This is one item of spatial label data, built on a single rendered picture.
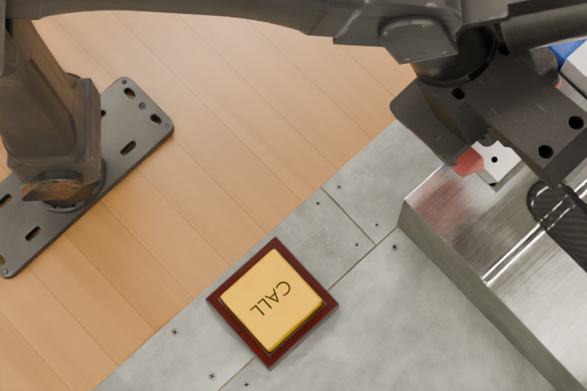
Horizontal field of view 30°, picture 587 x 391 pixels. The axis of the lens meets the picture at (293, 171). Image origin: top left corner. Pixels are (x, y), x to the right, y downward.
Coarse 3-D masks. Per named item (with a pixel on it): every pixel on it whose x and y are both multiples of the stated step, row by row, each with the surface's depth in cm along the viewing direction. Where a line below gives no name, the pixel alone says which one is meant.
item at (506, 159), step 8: (496, 144) 81; (480, 152) 81; (488, 152) 81; (496, 152) 81; (504, 152) 81; (512, 152) 81; (488, 160) 81; (496, 160) 82; (504, 160) 81; (512, 160) 81; (520, 160) 81; (488, 168) 81; (496, 168) 81; (504, 168) 81; (480, 176) 86; (488, 176) 83; (496, 176) 81
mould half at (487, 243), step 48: (576, 96) 88; (432, 192) 86; (480, 192) 86; (576, 192) 86; (432, 240) 88; (480, 240) 85; (528, 240) 85; (480, 288) 86; (528, 288) 84; (576, 288) 84; (528, 336) 85; (576, 336) 83; (576, 384) 84
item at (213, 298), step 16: (272, 240) 92; (256, 256) 92; (288, 256) 92; (240, 272) 92; (304, 272) 92; (224, 288) 91; (320, 288) 91; (336, 304) 91; (320, 320) 90; (240, 336) 90; (256, 352) 90
